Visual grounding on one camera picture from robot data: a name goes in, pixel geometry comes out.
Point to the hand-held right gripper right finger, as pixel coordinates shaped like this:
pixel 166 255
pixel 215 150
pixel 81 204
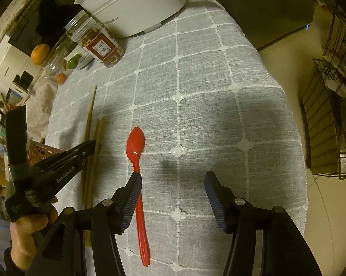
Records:
pixel 214 195

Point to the red plastic spoon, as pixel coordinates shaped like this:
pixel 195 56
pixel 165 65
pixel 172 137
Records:
pixel 135 142

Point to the small orange fruit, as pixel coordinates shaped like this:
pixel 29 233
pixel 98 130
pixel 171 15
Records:
pixel 61 78

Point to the large orange fruit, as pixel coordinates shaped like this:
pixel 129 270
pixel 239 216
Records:
pixel 40 54

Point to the white appliance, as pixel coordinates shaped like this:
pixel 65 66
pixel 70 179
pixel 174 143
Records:
pixel 6 63

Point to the floral patterned cloth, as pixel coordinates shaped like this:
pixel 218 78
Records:
pixel 17 5

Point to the person's left hand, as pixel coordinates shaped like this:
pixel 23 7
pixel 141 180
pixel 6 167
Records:
pixel 23 235

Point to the dark cabinet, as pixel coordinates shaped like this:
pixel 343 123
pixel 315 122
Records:
pixel 290 20

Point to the person's left forearm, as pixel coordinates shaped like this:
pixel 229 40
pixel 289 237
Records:
pixel 12 267

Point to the grey checked tablecloth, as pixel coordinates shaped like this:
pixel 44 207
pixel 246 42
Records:
pixel 204 92

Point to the green fruit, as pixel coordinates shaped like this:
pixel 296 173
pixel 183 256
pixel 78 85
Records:
pixel 73 63

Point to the small black device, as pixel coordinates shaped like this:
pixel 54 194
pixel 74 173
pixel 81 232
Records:
pixel 25 79

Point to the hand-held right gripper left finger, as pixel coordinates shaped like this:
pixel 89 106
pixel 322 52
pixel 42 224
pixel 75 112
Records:
pixel 132 195

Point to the black box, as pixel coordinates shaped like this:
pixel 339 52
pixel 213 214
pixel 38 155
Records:
pixel 22 34

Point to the white electric pot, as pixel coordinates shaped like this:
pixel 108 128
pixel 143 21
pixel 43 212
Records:
pixel 132 8

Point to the clear jar with red label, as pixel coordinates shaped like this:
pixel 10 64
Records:
pixel 104 47

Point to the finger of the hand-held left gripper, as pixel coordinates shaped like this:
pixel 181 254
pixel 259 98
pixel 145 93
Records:
pixel 81 152

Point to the dotted pale cloth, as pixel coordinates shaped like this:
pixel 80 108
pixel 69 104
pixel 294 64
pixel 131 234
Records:
pixel 39 106

